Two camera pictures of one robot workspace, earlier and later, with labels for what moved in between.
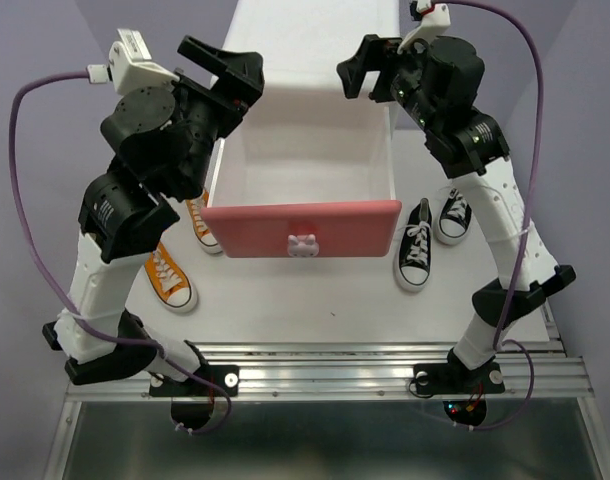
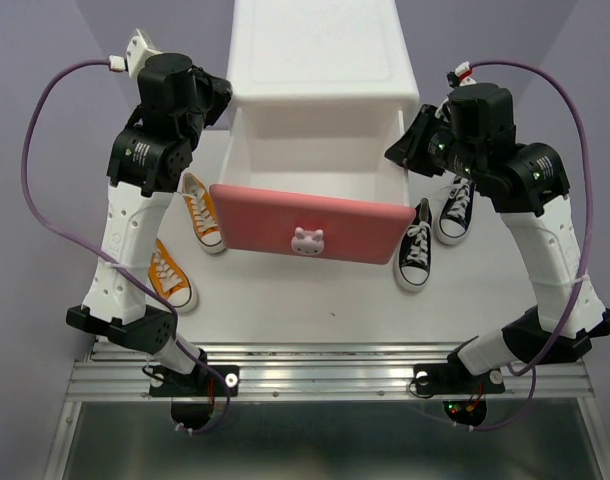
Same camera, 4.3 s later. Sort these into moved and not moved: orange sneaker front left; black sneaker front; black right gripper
Moved: black right gripper
Not moved: orange sneaker front left; black sneaker front
